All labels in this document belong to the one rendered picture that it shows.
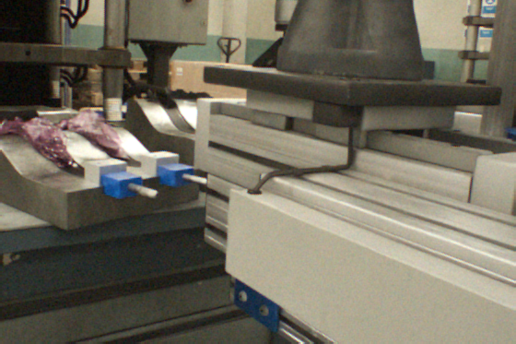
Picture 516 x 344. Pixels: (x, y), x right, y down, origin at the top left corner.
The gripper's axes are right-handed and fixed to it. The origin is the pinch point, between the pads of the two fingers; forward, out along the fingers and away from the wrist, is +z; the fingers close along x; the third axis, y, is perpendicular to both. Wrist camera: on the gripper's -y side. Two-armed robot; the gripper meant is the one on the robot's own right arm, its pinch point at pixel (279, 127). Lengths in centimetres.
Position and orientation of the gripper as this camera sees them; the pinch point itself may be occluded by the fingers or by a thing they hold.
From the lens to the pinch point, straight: 110.2
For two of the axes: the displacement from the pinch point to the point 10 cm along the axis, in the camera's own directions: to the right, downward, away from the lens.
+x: 8.2, -0.5, 5.7
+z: -0.6, 9.8, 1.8
